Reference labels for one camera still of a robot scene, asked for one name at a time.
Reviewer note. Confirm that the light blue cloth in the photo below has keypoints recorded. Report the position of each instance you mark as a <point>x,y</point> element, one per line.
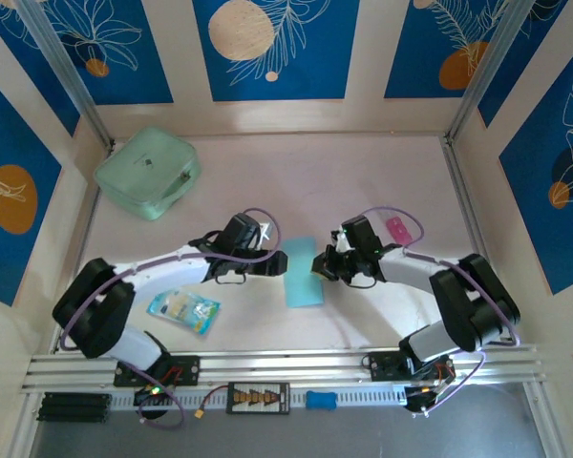
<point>301,286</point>

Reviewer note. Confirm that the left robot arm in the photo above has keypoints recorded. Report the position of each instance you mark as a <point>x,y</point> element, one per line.
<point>91,310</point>

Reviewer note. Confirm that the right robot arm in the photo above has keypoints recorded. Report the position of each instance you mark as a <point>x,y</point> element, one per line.
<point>473,300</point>

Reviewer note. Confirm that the pink clear plastic stick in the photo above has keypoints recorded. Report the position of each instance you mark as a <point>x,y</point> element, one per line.
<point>398,230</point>

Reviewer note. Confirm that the blue snack packet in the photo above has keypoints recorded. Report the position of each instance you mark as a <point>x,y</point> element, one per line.
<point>186,310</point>

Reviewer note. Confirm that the mint green zipper pouch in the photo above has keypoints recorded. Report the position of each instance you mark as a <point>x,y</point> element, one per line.
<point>145,172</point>

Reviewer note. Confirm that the black power distribution board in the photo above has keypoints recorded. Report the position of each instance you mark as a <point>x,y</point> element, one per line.
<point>258,398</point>

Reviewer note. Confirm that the blue foam block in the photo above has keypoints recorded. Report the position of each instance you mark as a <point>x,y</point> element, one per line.
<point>321,400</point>

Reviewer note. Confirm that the circuit board with green light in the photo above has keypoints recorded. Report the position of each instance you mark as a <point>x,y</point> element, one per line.
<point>153,391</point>

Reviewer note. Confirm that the black ribbed block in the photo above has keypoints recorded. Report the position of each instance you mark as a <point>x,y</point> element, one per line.
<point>74,407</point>

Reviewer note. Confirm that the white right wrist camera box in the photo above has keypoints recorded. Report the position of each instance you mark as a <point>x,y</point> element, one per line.
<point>341,241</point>

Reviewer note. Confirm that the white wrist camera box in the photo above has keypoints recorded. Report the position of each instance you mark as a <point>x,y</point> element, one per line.
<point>341,241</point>
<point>266,231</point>

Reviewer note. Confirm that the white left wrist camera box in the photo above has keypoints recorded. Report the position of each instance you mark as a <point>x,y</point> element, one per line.
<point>266,231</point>

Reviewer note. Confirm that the aluminium mounting rail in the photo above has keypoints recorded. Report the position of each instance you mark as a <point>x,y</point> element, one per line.
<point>291,362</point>

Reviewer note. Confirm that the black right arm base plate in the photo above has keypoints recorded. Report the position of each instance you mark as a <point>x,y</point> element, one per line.
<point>382,366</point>

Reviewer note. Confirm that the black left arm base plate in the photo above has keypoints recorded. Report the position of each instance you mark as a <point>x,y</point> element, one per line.
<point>188,369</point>

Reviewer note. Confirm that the aluminium frame post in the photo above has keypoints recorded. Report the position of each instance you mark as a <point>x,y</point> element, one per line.
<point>70,71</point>
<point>484,71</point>

